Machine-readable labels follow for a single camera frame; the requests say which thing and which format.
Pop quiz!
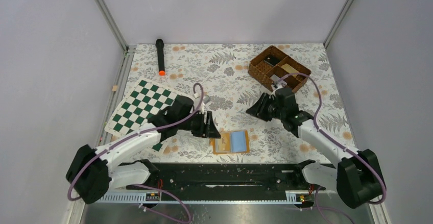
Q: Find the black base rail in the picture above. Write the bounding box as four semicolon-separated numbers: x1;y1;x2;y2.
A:
111;161;327;202

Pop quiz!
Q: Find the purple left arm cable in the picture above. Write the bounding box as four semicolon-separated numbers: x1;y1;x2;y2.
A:
67;82;205;224

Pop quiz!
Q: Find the black marker orange cap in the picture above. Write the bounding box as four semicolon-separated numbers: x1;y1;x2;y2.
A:
155;39;165;76

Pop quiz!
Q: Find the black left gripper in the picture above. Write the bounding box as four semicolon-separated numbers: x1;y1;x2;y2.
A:
178;110;221;138

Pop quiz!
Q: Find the floral patterned table mat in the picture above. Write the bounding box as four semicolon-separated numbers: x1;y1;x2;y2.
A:
126;44;355;163

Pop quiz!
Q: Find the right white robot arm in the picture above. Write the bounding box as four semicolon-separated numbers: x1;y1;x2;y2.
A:
246;88;387;209

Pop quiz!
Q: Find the green white chessboard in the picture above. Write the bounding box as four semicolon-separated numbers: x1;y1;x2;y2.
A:
104;78;195;138

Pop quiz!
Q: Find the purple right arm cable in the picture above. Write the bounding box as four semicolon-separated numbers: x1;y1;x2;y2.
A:
270;72;388;224

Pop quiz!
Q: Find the brown woven divided basket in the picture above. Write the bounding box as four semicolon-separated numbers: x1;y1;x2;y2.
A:
248;45;311;93

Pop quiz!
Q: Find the black item in basket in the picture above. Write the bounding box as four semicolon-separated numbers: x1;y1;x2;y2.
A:
264;55;280;66

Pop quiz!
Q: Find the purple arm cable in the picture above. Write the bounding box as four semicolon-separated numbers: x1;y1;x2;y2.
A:
270;72;388;224
67;82;205;224

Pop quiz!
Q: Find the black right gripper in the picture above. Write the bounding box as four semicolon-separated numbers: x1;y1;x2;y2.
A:
246;92;286;122

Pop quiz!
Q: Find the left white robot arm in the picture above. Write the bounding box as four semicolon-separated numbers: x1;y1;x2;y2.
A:
65;95;221;204

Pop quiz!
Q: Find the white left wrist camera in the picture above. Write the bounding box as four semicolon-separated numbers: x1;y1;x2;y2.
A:
193;93;210;113

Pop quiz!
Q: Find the grey card in basket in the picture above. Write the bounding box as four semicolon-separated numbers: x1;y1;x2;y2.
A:
270;74;283;83

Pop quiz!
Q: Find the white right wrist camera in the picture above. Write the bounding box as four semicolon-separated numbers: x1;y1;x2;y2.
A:
271;83;284;95

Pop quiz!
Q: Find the gold VIP card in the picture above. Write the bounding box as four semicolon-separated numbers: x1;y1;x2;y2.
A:
214;133;231;153

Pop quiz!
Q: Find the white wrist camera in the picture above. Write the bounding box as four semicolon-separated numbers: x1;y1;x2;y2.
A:
271;83;284;95
193;93;210;113

